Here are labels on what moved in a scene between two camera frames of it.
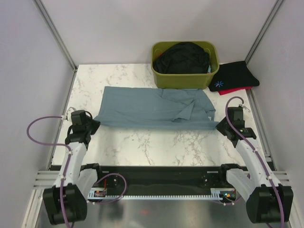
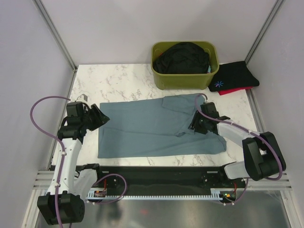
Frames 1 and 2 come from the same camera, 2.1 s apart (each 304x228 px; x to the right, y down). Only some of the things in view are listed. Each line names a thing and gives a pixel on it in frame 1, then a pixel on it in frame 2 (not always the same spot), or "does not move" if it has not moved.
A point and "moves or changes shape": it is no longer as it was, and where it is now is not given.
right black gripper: x=219 y=127 -> x=194 y=123
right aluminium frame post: x=277 y=4 does not move
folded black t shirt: x=233 y=76 does not move
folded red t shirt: x=226 y=91 does not move
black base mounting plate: x=162 y=178 does not move
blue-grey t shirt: x=126 y=108 moves or changes shape
